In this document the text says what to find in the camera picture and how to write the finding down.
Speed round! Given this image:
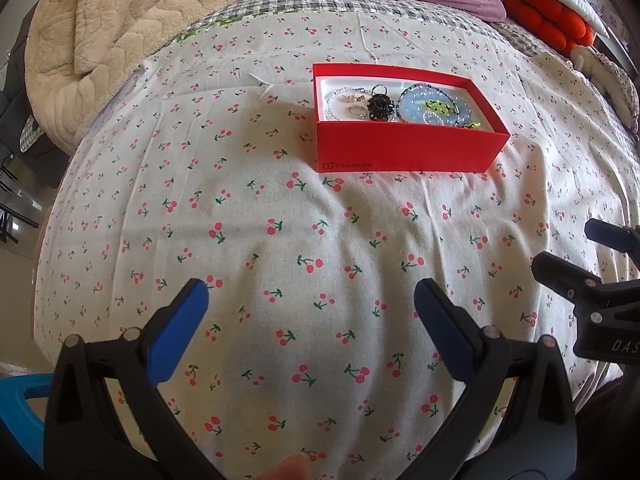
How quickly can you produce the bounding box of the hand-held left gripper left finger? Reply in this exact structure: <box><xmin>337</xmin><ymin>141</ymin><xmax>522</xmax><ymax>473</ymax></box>
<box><xmin>44</xmin><ymin>277</ymin><xmax>226</xmax><ymax>480</ymax></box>

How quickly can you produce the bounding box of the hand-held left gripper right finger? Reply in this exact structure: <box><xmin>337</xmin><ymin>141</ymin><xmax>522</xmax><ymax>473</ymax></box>
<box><xmin>400</xmin><ymin>278</ymin><xmax>578</xmax><ymax>480</ymax></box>

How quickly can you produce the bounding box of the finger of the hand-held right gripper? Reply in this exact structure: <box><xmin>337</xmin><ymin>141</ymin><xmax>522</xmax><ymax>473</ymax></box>
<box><xmin>584</xmin><ymin>218</ymin><xmax>640</xmax><ymax>256</ymax></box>
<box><xmin>531</xmin><ymin>252</ymin><xmax>640</xmax><ymax>326</ymax></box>

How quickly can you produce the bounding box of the red cardboard box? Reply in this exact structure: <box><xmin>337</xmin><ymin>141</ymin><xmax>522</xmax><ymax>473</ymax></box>
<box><xmin>312</xmin><ymin>62</ymin><xmax>512</xmax><ymax>174</ymax></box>

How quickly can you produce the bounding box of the small pearl bracelet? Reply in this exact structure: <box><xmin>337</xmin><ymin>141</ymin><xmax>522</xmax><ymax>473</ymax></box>
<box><xmin>422</xmin><ymin>110</ymin><xmax>463</xmax><ymax>127</ymax></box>

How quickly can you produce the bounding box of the green bead bracelet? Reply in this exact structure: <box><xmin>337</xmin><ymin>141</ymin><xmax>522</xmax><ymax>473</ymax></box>
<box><xmin>420</xmin><ymin>100</ymin><xmax>481</xmax><ymax>131</ymax></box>

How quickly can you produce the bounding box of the blue bead bracelet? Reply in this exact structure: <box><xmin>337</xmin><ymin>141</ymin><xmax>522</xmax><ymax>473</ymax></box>
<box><xmin>397</xmin><ymin>85</ymin><xmax>473</xmax><ymax>127</ymax></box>

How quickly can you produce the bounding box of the purple green beaded necklace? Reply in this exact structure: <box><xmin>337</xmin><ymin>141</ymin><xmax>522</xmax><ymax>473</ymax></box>
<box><xmin>400</xmin><ymin>81</ymin><xmax>468</xmax><ymax>111</ymax></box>

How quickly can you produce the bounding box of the black hair claw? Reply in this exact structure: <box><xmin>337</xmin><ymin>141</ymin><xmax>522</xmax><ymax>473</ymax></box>
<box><xmin>366</xmin><ymin>96</ymin><xmax>393</xmax><ymax>122</ymax></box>

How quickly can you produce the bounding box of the clear crystal bead bracelet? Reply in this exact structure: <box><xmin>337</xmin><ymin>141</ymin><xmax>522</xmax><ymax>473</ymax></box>
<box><xmin>322</xmin><ymin>87</ymin><xmax>373</xmax><ymax>122</ymax></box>

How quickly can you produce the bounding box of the person's left hand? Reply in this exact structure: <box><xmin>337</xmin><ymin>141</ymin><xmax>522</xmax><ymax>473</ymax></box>
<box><xmin>260</xmin><ymin>454</ymin><xmax>311</xmax><ymax>480</ymax></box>

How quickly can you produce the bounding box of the cherry print bedsheet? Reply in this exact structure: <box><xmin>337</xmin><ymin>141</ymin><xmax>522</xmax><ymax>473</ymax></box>
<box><xmin>32</xmin><ymin>7</ymin><xmax>640</xmax><ymax>480</ymax></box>

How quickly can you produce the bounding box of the blue plastic object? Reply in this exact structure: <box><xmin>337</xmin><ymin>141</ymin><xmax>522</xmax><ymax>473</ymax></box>
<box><xmin>0</xmin><ymin>374</ymin><xmax>56</xmax><ymax>471</ymax></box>

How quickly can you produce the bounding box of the orange plush cushion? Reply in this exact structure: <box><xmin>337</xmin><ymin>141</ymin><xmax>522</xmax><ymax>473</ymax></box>
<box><xmin>502</xmin><ymin>0</ymin><xmax>595</xmax><ymax>58</ymax></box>

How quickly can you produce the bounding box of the checked seat cushion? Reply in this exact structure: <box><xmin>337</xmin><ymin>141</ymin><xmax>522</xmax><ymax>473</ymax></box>
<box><xmin>19</xmin><ymin>115</ymin><xmax>46</xmax><ymax>153</ymax></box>

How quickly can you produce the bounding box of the dark chair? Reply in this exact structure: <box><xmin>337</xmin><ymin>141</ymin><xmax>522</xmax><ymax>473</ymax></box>
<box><xmin>0</xmin><ymin>5</ymin><xmax>51</xmax><ymax>246</ymax></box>

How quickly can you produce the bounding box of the beige fleece blanket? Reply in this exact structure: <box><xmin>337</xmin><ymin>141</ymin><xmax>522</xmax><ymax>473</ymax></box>
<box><xmin>24</xmin><ymin>0</ymin><xmax>278</xmax><ymax>153</ymax></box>

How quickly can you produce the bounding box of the grey checked bedcover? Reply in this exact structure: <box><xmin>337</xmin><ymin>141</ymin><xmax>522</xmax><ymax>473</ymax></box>
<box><xmin>175</xmin><ymin>0</ymin><xmax>640</xmax><ymax>131</ymax></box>

